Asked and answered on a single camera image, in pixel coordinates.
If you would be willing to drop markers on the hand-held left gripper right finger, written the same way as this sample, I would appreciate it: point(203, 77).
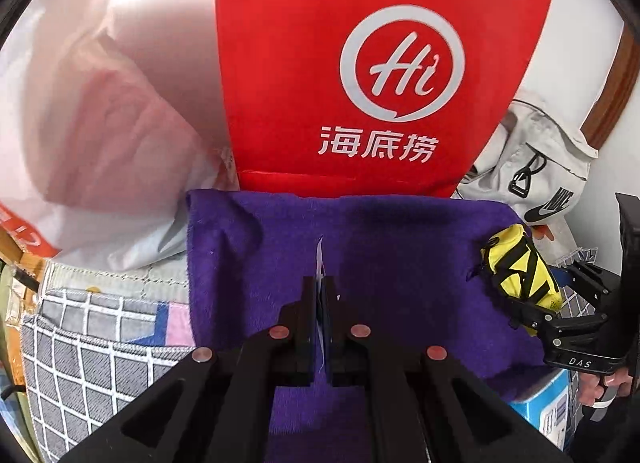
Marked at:
point(330, 295)

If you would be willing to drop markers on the brown wooden frame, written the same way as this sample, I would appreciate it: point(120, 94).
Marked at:
point(610, 88)

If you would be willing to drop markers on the grey checked blanket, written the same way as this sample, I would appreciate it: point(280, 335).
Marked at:
point(75, 368)

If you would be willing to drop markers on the purple towel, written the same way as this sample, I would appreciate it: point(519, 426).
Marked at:
point(390, 243)

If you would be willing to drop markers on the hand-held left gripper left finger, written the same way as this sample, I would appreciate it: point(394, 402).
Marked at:
point(311, 295)

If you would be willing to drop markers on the yellow black pouch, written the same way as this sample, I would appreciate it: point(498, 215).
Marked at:
point(520, 263)

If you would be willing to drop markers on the grey sling bag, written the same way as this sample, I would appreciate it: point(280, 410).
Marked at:
point(540, 163)

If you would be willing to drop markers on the person's right hand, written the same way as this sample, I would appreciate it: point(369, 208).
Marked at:
point(592, 390)

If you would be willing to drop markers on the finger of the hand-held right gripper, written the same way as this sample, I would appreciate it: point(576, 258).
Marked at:
point(585, 278)
point(555, 320)

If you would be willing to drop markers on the blue cardboard box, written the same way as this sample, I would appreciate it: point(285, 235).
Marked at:
point(545, 408)

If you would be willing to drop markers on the white plastic bag orange label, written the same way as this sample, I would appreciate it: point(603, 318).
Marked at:
point(100, 118)

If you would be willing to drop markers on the red paper bag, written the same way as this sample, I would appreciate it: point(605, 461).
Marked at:
point(300, 53)

